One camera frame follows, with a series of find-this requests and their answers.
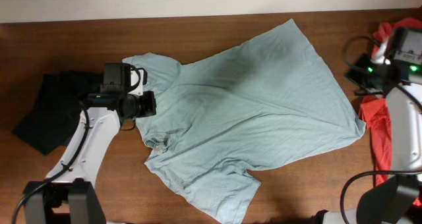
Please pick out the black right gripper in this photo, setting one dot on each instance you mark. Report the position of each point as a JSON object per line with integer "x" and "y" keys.
{"x": 362, "y": 64}

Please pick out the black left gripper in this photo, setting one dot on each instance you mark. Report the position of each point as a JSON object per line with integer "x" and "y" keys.
{"x": 149, "y": 106}

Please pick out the light blue t-shirt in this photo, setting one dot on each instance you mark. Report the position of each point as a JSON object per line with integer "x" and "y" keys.
{"x": 260, "y": 105}

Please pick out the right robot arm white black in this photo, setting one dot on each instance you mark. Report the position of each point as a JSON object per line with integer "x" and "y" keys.
{"x": 396, "y": 76}

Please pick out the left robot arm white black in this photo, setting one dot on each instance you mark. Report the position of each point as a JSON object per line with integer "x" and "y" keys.
{"x": 67, "y": 193}

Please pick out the red t-shirt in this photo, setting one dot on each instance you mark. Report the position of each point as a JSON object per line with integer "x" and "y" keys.
{"x": 373, "y": 109}

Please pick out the dark navy folded garment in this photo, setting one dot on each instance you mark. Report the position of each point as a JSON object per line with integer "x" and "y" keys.
{"x": 56, "y": 111}

